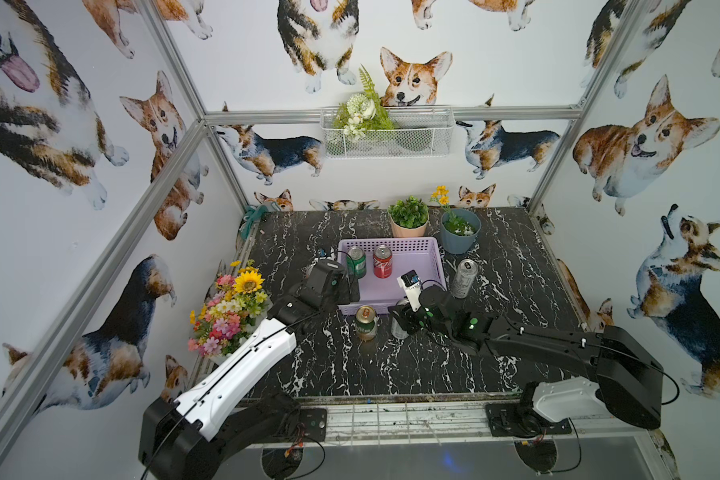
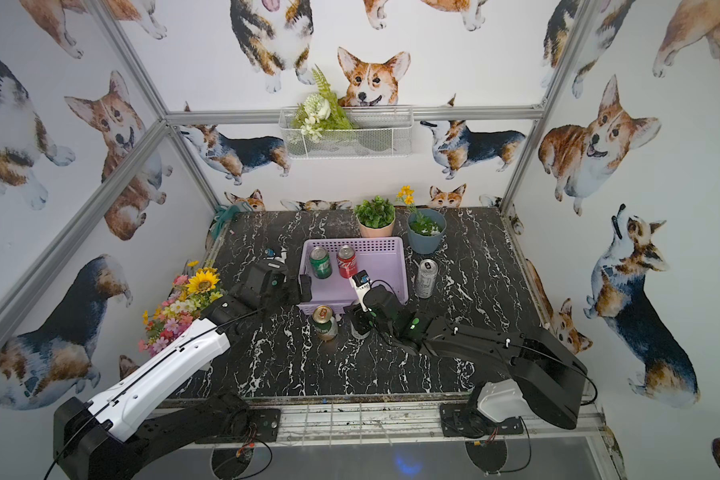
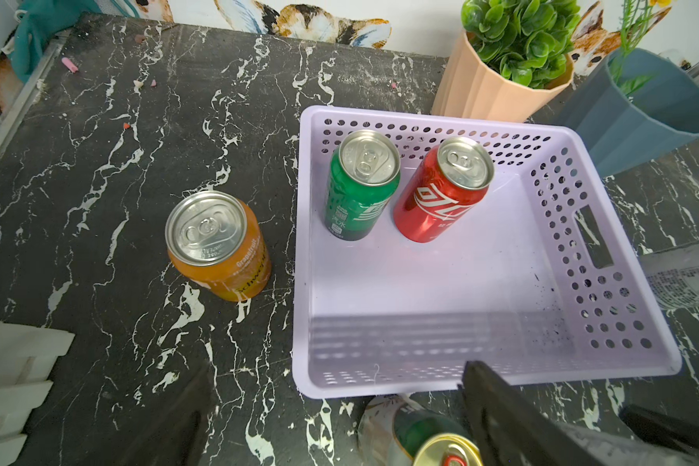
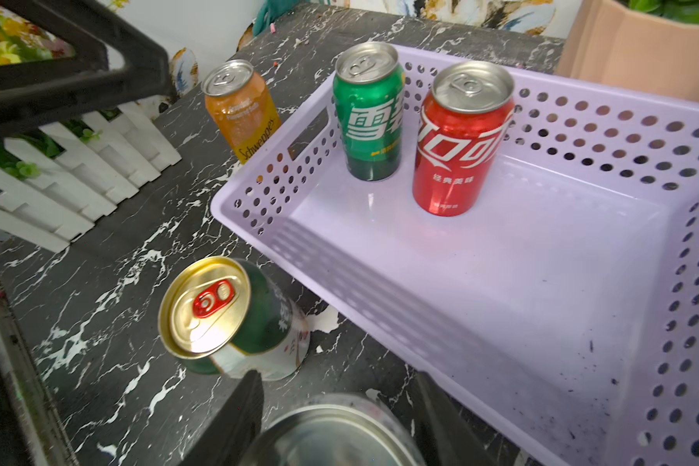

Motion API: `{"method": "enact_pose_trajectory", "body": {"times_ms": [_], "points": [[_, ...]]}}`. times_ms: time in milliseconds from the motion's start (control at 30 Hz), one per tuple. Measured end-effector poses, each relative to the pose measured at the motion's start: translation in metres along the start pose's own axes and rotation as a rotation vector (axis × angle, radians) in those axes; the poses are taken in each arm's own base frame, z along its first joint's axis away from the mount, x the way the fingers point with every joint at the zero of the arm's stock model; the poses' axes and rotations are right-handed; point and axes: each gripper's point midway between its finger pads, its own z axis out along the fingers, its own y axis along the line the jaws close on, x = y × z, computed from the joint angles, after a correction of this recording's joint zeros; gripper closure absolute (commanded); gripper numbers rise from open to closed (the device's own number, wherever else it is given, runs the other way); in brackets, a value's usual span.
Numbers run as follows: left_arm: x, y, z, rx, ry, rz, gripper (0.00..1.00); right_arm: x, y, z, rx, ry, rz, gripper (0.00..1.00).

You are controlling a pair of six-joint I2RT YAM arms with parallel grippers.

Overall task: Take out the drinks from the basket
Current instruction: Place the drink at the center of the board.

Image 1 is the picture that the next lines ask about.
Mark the green soda can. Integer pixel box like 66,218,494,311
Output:
347,246,367,279

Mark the white Monster can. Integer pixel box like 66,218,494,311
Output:
450,259,479,299

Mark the green and red can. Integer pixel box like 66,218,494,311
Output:
354,305,378,341

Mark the red cola can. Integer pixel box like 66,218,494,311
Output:
373,244,392,279

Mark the silver grey can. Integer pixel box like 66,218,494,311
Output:
389,299,409,340

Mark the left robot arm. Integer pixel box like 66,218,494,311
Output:
139,259,357,479

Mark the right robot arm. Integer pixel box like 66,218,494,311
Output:
389,286,664,430

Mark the purple plastic basket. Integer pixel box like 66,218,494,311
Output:
337,237,446,316

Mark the yellow flower in blue pot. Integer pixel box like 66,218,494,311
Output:
431,186,481,255

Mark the green plant in pink pot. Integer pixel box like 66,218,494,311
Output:
387,196,429,238

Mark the sunflower bouquet with white fence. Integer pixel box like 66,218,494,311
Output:
188,260,272,362

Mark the teal clamp at table corner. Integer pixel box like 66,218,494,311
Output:
238,205,272,242

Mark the white flower fern bouquet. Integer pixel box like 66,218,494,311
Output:
332,65,398,143

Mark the aluminium mounting rail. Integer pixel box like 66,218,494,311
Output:
155,395,655,452

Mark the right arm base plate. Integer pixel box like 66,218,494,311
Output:
485,403,573,440

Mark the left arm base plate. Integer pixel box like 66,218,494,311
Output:
239,408,328,446

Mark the white wire wall basket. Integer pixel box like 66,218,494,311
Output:
320,106,455,159

